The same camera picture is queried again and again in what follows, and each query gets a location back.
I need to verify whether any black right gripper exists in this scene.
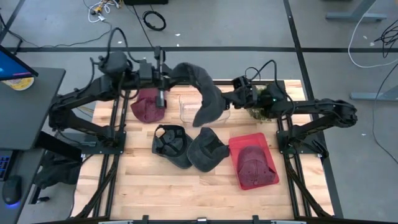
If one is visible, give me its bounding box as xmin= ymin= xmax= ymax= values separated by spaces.
xmin=221 ymin=75 xmax=261 ymax=111

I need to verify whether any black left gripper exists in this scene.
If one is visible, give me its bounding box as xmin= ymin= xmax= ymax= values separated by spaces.
xmin=152 ymin=45 xmax=172 ymax=110

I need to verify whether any dark grey baseball cap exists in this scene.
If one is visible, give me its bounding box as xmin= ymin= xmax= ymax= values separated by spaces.
xmin=169 ymin=62 xmax=227 ymax=128
xmin=186 ymin=126 xmax=231 ymax=173
xmin=151 ymin=124 xmax=194 ymax=170

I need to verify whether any green potted plant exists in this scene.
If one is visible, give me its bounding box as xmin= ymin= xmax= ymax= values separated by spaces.
xmin=247 ymin=85 xmax=280 ymax=122

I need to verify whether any clear plastic bin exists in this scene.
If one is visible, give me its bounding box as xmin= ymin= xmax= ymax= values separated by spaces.
xmin=178 ymin=93 xmax=231 ymax=125

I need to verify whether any red plastic bin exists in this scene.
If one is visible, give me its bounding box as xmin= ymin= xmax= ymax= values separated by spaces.
xmin=228 ymin=132 xmax=280 ymax=191

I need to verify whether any yellow wipes canister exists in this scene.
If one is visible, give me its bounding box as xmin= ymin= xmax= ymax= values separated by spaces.
xmin=1 ymin=76 xmax=35 ymax=91

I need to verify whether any dark grey desk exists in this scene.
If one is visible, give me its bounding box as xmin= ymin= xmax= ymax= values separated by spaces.
xmin=0 ymin=67 xmax=67 ymax=224

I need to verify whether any black bulky equipment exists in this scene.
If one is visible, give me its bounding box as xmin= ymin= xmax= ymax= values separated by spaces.
xmin=34 ymin=151 xmax=83 ymax=190

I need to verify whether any grey desk leg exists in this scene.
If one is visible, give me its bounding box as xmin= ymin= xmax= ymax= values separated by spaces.
xmin=349 ymin=83 xmax=398 ymax=102
xmin=325 ymin=0 xmax=388 ymax=23

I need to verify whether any blue screen computer monitor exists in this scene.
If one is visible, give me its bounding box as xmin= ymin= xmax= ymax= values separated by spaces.
xmin=0 ymin=45 xmax=40 ymax=82

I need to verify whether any black keyboard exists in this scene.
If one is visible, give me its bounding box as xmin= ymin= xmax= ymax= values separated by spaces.
xmin=0 ymin=155 xmax=12 ymax=181

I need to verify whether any black computer mouse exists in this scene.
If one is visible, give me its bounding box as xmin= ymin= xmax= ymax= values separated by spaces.
xmin=1 ymin=175 xmax=23 ymax=206

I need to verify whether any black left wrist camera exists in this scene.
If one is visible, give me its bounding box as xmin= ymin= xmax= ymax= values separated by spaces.
xmin=138 ymin=59 xmax=154 ymax=82

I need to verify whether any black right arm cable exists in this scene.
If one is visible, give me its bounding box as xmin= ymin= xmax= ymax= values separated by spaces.
xmin=244 ymin=59 xmax=295 ymax=103

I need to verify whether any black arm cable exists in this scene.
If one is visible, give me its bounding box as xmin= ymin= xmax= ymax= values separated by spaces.
xmin=90 ymin=27 xmax=141 ymax=94
xmin=244 ymin=59 xmax=295 ymax=103

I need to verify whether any coiled black cable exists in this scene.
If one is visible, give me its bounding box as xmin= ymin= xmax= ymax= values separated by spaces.
xmin=142 ymin=10 xmax=167 ymax=32

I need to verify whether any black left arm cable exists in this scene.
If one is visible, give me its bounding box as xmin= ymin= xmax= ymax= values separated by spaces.
xmin=90 ymin=27 xmax=141 ymax=94

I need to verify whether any thin black floor cable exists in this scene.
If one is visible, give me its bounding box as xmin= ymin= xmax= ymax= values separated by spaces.
xmin=0 ymin=12 xmax=113 ymax=50
xmin=371 ymin=62 xmax=398 ymax=166

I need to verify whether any white yellow cable bundle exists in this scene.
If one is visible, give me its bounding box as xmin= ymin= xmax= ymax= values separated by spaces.
xmin=83 ymin=0 xmax=121 ymax=24

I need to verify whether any white floor cable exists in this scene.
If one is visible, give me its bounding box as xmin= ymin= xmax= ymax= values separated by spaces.
xmin=347 ymin=0 xmax=398 ymax=69

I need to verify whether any black cable bundle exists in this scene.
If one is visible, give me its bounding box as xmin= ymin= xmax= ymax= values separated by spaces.
xmin=374 ymin=18 xmax=398 ymax=60

